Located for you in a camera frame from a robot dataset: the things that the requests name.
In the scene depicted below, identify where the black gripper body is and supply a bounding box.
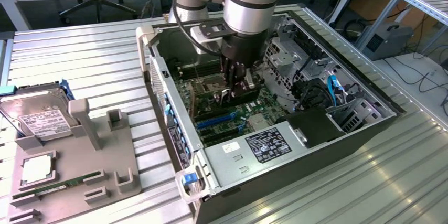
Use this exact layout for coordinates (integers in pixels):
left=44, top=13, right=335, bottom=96
left=219, top=31, right=269, bottom=68

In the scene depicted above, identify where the green graphics card black shroud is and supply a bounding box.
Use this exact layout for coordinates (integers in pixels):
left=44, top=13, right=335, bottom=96
left=219, top=87, right=263, bottom=109

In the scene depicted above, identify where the silver socket cover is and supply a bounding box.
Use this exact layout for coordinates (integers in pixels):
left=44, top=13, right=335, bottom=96
left=244, top=68, right=264, bottom=90

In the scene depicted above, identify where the metal CPU socket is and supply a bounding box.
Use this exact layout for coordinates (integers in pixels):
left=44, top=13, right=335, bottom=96
left=193, top=76, right=225, bottom=98

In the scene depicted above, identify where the green Dell motherboard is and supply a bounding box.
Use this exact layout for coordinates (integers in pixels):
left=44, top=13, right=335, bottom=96
left=171, top=61, right=292, bottom=148

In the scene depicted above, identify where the silver disk bay cage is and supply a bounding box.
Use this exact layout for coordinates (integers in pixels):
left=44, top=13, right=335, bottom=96
left=261, top=15, right=340, bottom=83

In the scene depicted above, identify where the silver chipset heat sink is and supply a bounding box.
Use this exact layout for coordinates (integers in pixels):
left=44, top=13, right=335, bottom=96
left=247, top=114, right=273, bottom=128

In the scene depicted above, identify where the blue expansion slot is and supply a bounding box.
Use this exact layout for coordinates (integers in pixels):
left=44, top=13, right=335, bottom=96
left=195, top=112, right=239, bottom=130

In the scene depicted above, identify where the grey power supply unit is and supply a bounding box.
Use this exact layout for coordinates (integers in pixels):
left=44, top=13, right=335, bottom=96
left=204, top=122, right=312, bottom=189

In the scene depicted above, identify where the black open PC case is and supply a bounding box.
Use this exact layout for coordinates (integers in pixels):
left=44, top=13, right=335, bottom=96
left=135, top=10, right=408, bottom=224

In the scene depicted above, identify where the blue case release latch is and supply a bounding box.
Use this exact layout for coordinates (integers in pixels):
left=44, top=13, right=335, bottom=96
left=180, top=172, right=196, bottom=185

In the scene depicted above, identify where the grey box machine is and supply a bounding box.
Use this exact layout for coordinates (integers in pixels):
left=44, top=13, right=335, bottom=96
left=355, top=20, right=416, bottom=61

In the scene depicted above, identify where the black office chair base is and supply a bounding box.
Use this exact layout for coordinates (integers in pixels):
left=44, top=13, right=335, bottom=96
left=57, top=0, right=137, bottom=24

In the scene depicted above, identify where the grey parts rack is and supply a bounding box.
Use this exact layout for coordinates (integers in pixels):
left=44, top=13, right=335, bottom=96
left=7, top=98, right=144, bottom=224

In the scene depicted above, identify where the hard disk with blue carrier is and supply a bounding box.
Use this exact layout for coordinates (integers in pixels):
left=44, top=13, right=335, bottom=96
left=0, top=78, right=77, bottom=141

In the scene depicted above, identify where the green RAM stick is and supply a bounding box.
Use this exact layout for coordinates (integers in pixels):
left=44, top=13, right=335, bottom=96
left=12, top=172, right=103, bottom=200

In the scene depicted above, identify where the silver CPU chip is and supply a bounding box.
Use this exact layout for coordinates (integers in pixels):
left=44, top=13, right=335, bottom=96
left=20, top=155, right=55, bottom=183

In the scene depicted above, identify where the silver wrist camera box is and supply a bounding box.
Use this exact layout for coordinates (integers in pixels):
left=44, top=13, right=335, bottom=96
left=189, top=23, right=240, bottom=55

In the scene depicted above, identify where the black wire bundle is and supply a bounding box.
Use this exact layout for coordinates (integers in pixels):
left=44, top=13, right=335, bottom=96
left=292, top=81, right=331, bottom=112

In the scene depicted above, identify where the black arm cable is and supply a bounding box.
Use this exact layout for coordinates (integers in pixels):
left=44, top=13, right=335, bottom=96
left=172, top=0, right=212, bottom=55

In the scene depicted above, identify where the blue disk wire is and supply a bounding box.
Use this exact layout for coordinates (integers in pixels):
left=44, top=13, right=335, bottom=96
left=327, top=74, right=340, bottom=108

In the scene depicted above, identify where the black floor cable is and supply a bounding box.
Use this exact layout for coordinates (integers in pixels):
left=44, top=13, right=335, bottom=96
left=380, top=50, right=448, bottom=97

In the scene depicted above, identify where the aluminium slat frame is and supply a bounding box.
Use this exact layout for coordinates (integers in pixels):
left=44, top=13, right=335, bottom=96
left=351, top=0, right=448, bottom=44

